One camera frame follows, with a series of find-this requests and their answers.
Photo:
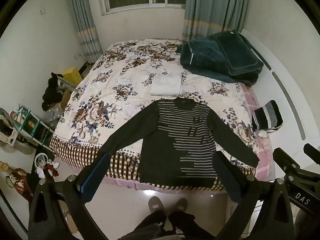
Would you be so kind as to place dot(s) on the wall socket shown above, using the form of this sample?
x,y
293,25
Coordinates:
x,y
78,55

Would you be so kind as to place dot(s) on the clear plastic bag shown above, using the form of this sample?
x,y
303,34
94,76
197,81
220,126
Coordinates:
x,y
53,116

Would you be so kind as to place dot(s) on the teal plush blanket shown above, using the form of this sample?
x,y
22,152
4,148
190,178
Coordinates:
x,y
200,57

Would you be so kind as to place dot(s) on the blue-grey curtain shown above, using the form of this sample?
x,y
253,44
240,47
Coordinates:
x,y
85,22
212,7

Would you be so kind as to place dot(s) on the person's leg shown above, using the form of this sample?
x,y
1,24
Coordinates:
x,y
150,226
187,226

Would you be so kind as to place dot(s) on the white folded cloth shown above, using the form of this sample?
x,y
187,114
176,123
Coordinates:
x,y
166,85

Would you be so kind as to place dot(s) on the red printed cloth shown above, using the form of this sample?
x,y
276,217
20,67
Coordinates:
x,y
18,182

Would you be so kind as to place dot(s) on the yellow box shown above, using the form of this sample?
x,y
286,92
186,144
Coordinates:
x,y
72,75

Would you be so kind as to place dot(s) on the dark striped sweater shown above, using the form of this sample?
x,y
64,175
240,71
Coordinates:
x,y
160,155

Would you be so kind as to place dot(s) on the black hanging clothes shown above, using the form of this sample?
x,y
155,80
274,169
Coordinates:
x,y
51,92

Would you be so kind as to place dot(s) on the person's right leg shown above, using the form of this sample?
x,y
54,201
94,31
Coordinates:
x,y
187,226

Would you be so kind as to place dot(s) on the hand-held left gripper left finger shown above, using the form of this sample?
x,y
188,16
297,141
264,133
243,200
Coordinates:
x,y
93,177

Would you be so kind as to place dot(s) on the white round plastic object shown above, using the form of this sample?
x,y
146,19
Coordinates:
x,y
41,162

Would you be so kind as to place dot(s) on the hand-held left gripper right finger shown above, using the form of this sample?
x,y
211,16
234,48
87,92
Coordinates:
x,y
226,177

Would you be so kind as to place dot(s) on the person's left leg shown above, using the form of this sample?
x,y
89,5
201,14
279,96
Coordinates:
x,y
150,226

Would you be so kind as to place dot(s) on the teal pillow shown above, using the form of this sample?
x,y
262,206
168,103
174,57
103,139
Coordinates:
x,y
237,52

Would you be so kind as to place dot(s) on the cardboard box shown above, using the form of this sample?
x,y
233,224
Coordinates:
x,y
65,100

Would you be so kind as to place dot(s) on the teal storage rack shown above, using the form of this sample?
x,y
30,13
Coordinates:
x,y
32,127

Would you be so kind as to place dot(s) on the person's left slipper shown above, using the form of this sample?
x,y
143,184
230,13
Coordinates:
x,y
156,205

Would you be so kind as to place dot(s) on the folded black grey striped garment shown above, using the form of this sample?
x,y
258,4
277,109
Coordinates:
x,y
267,116

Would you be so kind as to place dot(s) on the floral quilt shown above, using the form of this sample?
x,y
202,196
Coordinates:
x,y
105,85

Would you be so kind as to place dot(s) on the white bed headboard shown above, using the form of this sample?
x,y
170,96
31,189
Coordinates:
x,y
282,80

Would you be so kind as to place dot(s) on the person's right slipper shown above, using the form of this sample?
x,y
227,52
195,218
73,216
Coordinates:
x,y
180,204

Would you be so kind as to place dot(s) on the person's slipper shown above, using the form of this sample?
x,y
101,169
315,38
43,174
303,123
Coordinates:
x,y
180,204
156,205

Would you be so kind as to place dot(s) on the standing fan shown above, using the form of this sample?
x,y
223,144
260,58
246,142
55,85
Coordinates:
x,y
12,140

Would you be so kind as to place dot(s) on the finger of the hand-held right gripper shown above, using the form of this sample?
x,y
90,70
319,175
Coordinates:
x,y
312,152
285,158

